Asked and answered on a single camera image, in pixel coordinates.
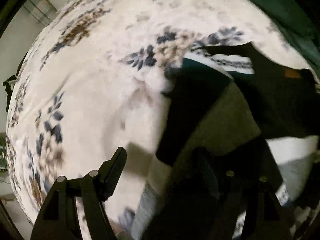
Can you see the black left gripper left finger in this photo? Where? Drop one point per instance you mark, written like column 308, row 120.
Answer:
column 58, row 218

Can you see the dark green plush blanket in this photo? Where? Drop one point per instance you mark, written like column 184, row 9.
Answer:
column 295, row 26

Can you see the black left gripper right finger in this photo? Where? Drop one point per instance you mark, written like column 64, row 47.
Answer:
column 207, row 192

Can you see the striped black grey sweater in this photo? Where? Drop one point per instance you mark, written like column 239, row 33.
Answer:
column 222, row 98

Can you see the black clothes pile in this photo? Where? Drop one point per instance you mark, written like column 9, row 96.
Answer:
column 9, row 86

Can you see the left grey-green curtain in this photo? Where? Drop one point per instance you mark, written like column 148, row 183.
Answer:
column 42, row 10

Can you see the floral quilt bedspread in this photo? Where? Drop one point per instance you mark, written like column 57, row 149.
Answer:
column 94, row 80

